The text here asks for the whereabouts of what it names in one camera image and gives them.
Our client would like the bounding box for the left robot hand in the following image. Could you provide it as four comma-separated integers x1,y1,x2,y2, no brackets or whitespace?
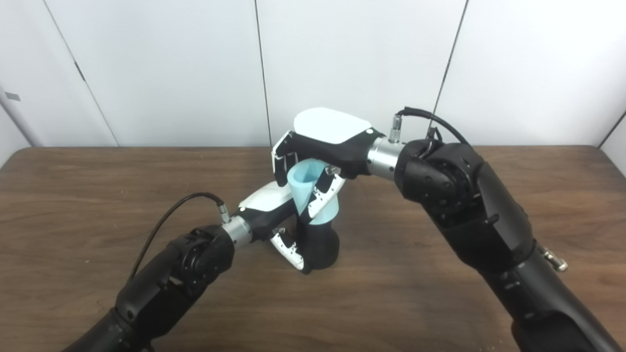
236,181,313,274

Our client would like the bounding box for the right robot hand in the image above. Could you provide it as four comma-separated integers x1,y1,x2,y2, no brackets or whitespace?
271,108,384,220

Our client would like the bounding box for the light-blue hose piece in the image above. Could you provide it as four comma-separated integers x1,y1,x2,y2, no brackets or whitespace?
287,159,340,226

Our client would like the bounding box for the black flared nozzle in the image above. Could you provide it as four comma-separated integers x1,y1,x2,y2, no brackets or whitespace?
296,215,340,270

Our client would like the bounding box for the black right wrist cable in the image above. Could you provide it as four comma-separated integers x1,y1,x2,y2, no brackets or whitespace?
389,107,472,147

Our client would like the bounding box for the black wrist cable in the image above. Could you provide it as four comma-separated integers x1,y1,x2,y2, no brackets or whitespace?
128,192,231,283
389,107,472,147

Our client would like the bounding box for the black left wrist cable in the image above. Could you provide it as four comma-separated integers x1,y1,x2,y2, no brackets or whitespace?
128,192,231,283

